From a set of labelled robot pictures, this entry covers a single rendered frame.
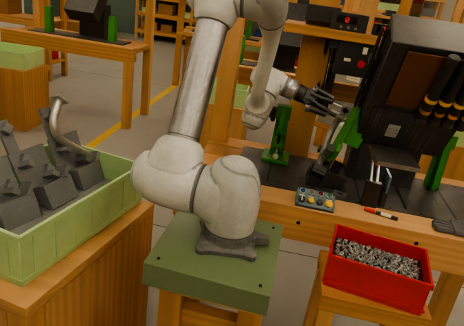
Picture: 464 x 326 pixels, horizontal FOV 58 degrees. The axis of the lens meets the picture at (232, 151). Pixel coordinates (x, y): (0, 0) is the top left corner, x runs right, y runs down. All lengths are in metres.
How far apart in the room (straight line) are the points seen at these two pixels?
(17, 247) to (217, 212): 0.56
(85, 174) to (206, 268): 0.73
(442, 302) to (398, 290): 1.32
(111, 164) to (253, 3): 0.88
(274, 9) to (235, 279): 0.80
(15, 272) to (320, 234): 1.07
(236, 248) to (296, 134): 1.04
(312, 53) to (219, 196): 1.11
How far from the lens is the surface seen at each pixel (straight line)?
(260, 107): 1.72
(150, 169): 1.23
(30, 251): 1.34
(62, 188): 1.64
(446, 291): 2.71
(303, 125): 2.16
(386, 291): 1.45
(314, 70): 2.10
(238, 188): 1.15
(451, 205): 2.08
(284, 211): 1.67
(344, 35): 1.96
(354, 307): 1.45
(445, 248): 1.80
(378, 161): 1.65
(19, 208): 1.54
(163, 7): 11.64
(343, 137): 1.79
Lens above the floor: 1.66
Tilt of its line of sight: 22 degrees down
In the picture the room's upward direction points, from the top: 8 degrees clockwise
